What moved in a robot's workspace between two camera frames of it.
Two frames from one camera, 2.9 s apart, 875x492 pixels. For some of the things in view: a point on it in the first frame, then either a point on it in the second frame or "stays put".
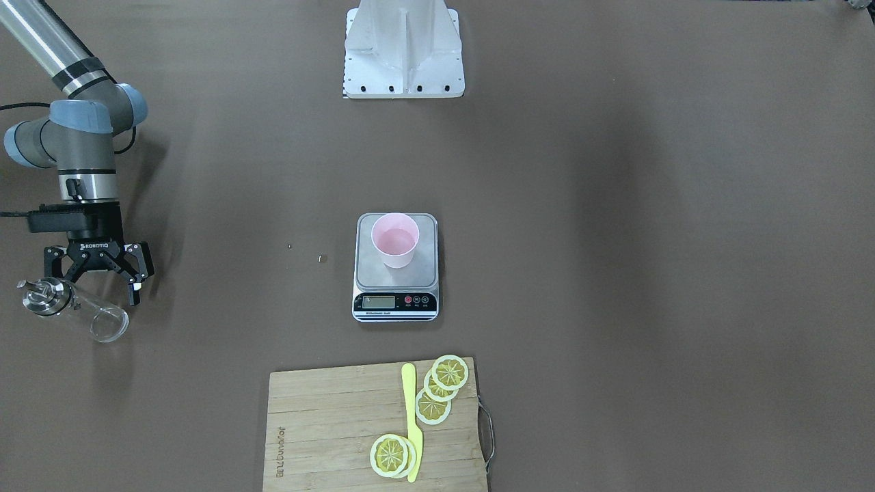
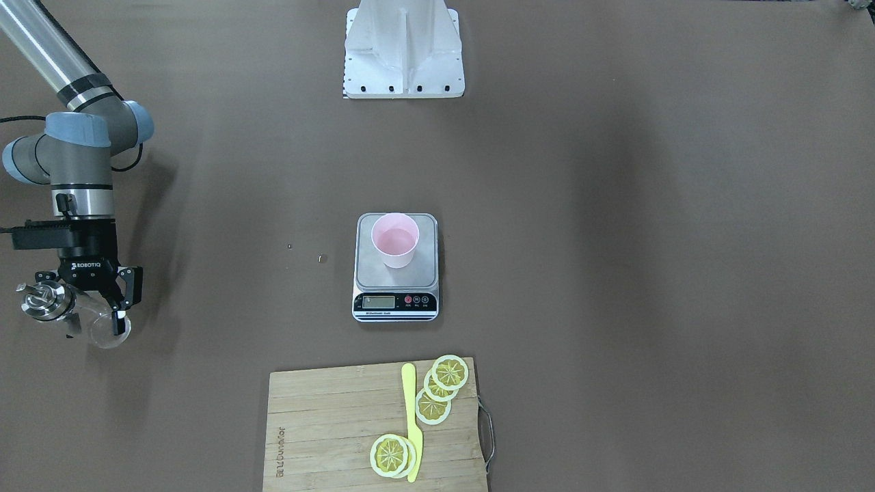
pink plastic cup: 395,236 stays put
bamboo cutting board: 321,425 stays put
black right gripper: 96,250 → 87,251
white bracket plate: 397,49 stays put
